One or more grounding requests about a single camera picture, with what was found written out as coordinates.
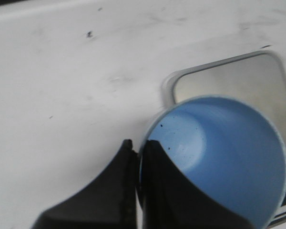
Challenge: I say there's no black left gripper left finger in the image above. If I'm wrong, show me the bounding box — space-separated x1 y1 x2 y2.
32 139 137 229

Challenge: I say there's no light blue plastic cup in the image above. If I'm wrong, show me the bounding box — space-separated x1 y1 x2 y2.
138 95 286 229

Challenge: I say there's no silver digital kitchen scale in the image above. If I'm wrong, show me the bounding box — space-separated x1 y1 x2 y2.
162 50 286 229

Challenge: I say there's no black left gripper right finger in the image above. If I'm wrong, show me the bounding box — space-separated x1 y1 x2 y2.
139 140 253 229

